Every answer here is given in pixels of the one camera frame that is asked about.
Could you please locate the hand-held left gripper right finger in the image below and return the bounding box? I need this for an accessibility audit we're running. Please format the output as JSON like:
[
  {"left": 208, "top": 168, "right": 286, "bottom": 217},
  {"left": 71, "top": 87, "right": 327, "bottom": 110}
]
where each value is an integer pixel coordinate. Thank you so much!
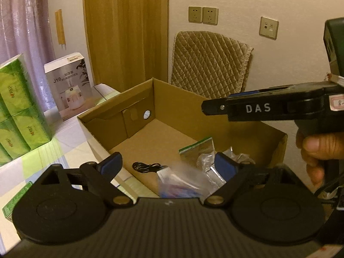
[{"left": 204, "top": 152, "right": 293, "bottom": 208}]

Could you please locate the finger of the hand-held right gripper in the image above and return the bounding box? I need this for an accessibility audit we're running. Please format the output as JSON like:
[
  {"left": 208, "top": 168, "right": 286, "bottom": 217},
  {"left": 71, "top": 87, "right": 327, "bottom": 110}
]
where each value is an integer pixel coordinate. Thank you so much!
[
  {"left": 201, "top": 97, "right": 229, "bottom": 117},
  {"left": 228, "top": 82, "right": 333, "bottom": 99}
]

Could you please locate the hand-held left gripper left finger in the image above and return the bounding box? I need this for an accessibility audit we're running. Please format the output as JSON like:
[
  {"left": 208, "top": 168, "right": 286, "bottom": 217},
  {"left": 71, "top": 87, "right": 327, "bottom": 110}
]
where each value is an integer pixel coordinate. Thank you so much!
[{"left": 40, "top": 152, "right": 130, "bottom": 208}]

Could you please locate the black cable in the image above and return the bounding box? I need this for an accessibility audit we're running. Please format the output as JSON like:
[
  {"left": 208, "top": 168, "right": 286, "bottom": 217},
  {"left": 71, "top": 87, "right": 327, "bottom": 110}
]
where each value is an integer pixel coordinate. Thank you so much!
[{"left": 132, "top": 161, "right": 169, "bottom": 174}]

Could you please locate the crinkled clear plastic bag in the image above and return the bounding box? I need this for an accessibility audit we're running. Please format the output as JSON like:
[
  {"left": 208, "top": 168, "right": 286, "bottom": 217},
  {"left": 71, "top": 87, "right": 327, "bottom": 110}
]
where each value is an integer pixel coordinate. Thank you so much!
[{"left": 157, "top": 164, "right": 210, "bottom": 198}]

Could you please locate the cardboard box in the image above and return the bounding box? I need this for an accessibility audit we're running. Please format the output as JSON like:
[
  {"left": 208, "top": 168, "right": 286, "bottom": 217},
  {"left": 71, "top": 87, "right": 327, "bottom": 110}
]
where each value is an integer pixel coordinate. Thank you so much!
[{"left": 77, "top": 77, "right": 288, "bottom": 197}]

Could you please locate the green and white box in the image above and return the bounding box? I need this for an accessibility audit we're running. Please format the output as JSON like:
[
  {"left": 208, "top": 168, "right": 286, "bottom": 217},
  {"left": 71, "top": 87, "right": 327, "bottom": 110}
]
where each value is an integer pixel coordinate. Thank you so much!
[{"left": 2, "top": 180, "right": 34, "bottom": 219}]

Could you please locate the checked cloth covered desktop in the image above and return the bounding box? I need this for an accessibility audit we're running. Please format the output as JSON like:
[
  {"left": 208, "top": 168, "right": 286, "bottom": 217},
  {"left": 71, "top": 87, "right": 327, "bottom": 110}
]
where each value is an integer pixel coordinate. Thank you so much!
[{"left": 0, "top": 83, "right": 131, "bottom": 248}]

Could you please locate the person's right hand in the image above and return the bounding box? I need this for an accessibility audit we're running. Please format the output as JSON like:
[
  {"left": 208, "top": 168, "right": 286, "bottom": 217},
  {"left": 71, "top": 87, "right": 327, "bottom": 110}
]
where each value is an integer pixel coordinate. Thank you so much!
[{"left": 296, "top": 134, "right": 327, "bottom": 186}]

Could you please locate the clear plastic packet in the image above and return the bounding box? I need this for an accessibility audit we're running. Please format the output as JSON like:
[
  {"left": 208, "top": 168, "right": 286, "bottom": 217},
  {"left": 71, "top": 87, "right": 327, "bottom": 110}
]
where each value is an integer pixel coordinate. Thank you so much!
[{"left": 196, "top": 148, "right": 255, "bottom": 186}]

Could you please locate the silver foil packet green edge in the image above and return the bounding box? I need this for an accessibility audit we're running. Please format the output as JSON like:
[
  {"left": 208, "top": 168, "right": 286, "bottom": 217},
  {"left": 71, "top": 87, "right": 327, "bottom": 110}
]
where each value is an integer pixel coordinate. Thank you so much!
[{"left": 179, "top": 138, "right": 215, "bottom": 162}]

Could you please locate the quilted beige chair cushion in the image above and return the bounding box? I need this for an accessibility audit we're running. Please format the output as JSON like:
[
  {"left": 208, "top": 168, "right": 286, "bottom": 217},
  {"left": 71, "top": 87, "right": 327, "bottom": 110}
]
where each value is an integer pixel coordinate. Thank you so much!
[{"left": 170, "top": 31, "right": 254, "bottom": 98}]

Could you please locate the white humidifier box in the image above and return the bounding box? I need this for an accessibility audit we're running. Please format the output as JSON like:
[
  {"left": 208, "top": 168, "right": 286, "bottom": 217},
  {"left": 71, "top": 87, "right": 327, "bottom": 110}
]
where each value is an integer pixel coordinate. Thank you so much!
[{"left": 44, "top": 52, "right": 94, "bottom": 121}]

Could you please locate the pack of green tissue packets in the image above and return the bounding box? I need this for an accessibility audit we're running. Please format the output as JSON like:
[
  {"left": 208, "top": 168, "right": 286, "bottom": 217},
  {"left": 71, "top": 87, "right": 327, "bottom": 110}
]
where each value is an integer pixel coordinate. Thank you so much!
[{"left": 0, "top": 54, "right": 53, "bottom": 167}]

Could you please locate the wooden door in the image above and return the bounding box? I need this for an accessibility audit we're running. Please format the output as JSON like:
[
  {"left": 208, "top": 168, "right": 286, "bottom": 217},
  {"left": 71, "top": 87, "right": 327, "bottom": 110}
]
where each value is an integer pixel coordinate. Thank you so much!
[{"left": 83, "top": 0, "right": 169, "bottom": 93}]

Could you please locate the beige wall data socket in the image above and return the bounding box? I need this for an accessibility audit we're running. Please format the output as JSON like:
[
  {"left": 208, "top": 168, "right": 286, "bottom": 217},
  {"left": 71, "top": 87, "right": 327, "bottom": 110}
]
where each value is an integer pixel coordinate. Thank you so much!
[{"left": 259, "top": 16, "right": 279, "bottom": 40}]

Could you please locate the wooden wall hanging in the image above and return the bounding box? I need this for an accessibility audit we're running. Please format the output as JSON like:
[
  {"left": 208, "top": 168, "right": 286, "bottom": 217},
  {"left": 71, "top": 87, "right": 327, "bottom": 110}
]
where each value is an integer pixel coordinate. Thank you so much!
[{"left": 55, "top": 9, "right": 66, "bottom": 50}]

